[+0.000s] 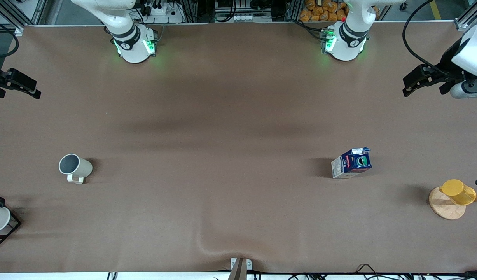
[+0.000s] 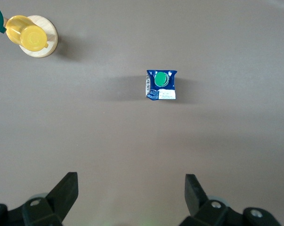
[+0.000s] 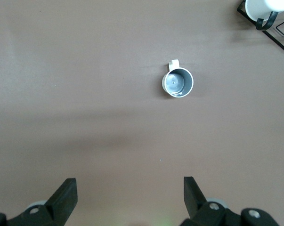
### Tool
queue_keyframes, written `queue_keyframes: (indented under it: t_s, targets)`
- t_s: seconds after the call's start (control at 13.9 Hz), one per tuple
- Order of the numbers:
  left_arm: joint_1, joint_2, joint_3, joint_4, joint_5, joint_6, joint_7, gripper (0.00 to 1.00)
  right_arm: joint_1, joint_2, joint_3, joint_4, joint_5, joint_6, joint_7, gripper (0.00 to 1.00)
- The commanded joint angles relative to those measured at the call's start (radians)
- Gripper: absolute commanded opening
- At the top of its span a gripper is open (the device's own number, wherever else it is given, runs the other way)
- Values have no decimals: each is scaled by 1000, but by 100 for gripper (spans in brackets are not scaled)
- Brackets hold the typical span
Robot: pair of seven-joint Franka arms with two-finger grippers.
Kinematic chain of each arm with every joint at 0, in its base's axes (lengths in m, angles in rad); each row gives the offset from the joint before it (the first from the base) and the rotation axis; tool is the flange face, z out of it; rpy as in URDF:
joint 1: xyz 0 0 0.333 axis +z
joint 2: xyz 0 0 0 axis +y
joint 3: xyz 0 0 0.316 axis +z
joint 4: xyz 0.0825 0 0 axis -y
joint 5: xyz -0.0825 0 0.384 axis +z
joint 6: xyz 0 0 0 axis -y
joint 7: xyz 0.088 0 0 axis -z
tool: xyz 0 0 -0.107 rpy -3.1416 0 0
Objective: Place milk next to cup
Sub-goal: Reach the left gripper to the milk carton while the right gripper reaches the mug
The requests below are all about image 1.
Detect aluminium frame profile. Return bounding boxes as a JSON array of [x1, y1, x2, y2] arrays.
[[0, 4, 27, 36], [454, 8, 477, 31]]

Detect blue milk carton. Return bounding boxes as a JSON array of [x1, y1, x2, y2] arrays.
[[331, 147, 373, 179]]

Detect white power strip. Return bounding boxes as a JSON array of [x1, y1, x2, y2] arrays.
[[231, 14, 273, 23], [143, 2, 184, 23]]

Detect yellow cup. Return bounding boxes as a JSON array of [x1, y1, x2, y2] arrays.
[[439, 179, 477, 206]]

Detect brown camera pole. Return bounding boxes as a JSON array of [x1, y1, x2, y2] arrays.
[[227, 259, 247, 280]]

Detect round wooden cup stand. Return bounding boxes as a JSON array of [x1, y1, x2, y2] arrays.
[[429, 186, 477, 220]]

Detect black wire rack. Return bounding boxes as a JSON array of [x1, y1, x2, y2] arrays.
[[0, 189, 22, 251]]

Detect black floor cables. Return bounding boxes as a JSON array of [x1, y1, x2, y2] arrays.
[[258, 264, 477, 280]]

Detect brown table cover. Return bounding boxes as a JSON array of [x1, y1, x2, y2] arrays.
[[0, 21, 477, 273]]

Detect pile of orange buns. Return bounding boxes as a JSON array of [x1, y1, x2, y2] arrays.
[[299, 0, 349, 22]]

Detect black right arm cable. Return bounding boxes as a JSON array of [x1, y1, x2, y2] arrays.
[[0, 16, 20, 59]]

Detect beige mug with grey inside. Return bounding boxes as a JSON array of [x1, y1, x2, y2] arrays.
[[58, 154, 93, 184]]

